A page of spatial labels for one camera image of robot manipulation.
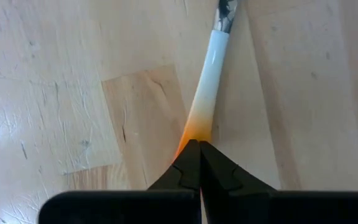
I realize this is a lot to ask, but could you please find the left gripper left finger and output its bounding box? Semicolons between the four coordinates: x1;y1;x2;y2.
38;139;203;224

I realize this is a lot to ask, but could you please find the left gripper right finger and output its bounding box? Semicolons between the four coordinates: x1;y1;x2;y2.
200;140;358;224

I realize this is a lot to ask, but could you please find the orange white handled knife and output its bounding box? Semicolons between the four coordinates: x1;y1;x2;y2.
172;0;240;163

